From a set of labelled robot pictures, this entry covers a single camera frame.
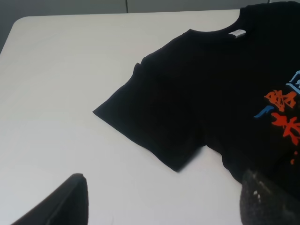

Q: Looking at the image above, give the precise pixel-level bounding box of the black printed t-shirt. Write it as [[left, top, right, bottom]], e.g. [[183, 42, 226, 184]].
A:
[[94, 1, 300, 187]]

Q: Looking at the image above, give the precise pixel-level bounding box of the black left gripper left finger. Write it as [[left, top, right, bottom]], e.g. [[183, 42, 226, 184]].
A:
[[13, 173, 89, 225]]

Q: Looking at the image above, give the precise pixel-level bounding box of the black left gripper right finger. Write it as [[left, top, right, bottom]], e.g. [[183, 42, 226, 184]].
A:
[[240, 170, 300, 225]]

